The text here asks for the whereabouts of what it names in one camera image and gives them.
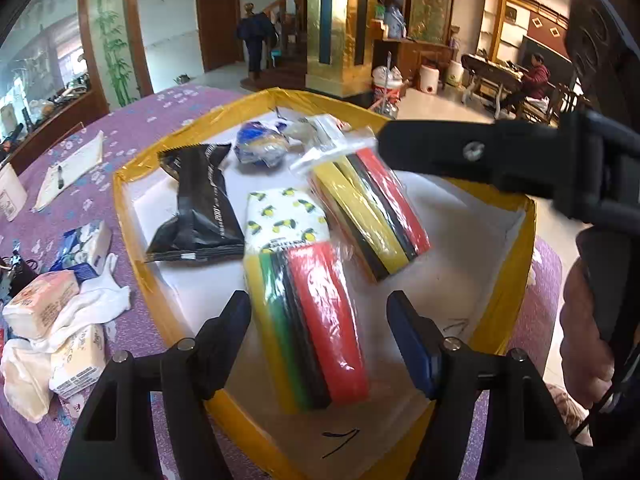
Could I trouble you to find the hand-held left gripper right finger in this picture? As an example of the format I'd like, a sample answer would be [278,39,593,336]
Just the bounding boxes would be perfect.
[386,290,583,480]

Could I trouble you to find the white red bucket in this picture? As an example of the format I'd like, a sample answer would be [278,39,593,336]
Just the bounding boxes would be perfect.
[371,65,405,111]

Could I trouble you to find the small clear plastic bag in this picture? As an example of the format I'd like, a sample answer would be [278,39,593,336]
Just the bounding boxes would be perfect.
[282,116,321,148]

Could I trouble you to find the wooden sideboard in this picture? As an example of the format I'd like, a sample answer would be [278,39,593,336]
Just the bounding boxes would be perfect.
[0,75,110,176]

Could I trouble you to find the person in dark clothes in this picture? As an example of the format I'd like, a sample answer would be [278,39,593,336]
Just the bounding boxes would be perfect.
[237,5,277,78]

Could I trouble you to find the dark wooden table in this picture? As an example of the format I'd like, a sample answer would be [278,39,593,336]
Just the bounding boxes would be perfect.
[461,52,526,116]

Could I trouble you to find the yellow taped box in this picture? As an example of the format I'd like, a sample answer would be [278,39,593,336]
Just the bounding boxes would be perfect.
[112,87,538,480]

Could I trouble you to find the wooden cabinet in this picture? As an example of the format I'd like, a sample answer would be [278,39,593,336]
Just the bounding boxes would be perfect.
[370,0,457,96]

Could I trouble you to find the cream cloth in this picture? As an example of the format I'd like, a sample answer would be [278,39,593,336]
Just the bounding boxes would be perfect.
[0,338,53,423]

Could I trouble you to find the golden pillar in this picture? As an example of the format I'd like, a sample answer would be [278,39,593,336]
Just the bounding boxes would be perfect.
[306,0,381,98]

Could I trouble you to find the wooden staircase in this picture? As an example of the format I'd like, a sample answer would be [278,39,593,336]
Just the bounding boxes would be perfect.
[262,0,308,91]

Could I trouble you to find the person's right hand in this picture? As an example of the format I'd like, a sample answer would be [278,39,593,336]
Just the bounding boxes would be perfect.
[559,255,623,413]

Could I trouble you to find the black packet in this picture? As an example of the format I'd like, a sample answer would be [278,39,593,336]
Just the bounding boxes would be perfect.
[145,142,247,263]

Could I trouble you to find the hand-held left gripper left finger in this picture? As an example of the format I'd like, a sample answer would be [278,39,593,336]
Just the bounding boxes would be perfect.
[57,290,252,480]

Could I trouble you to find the blue white packet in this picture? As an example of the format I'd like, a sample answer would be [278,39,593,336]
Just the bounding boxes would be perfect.
[235,119,292,167]

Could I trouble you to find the wooden door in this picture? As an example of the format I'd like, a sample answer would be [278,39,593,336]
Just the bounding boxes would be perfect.
[195,0,242,73]

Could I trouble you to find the pink tissue pack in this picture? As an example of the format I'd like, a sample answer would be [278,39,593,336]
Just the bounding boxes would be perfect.
[2,271,82,340]

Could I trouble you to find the white plastic jar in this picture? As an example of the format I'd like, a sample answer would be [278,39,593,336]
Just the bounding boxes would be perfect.
[0,164,28,222]

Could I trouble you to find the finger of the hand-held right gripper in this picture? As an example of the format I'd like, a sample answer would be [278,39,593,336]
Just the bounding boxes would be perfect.
[374,119,563,203]

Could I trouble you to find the colourful sponge pack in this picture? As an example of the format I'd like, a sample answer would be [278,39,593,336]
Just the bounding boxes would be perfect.
[243,240,372,413]
[290,115,432,283]

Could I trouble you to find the lemon print tissue pack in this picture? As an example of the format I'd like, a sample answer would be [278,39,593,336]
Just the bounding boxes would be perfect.
[245,186,332,256]

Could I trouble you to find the bamboo painted glass panel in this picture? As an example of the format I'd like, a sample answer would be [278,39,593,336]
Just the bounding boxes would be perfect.
[80,0,151,108]

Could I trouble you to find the white notebook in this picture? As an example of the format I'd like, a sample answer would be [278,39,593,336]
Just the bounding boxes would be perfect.
[32,130,105,213]

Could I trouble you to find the blue plastic bag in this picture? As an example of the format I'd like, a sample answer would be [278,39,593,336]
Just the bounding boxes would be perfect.
[387,6,407,38]

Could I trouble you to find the wooden chairs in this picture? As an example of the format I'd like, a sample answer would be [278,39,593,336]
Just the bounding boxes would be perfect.
[520,82,591,126]

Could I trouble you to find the purple floral tablecloth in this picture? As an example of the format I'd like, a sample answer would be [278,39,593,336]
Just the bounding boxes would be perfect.
[0,85,563,480]

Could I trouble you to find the white towel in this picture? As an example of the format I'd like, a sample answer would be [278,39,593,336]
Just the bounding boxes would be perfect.
[30,252,132,356]

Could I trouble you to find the blue tissue pack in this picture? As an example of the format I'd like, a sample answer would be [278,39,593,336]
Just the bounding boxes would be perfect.
[50,221,113,281]

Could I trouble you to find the floral cushion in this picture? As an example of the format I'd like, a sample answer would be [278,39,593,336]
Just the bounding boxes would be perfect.
[545,382,593,446]

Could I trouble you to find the beige tissue pack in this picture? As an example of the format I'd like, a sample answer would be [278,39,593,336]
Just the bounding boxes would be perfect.
[50,325,107,400]

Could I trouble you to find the clutter of tools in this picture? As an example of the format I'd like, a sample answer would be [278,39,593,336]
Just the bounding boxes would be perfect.
[0,72,91,151]

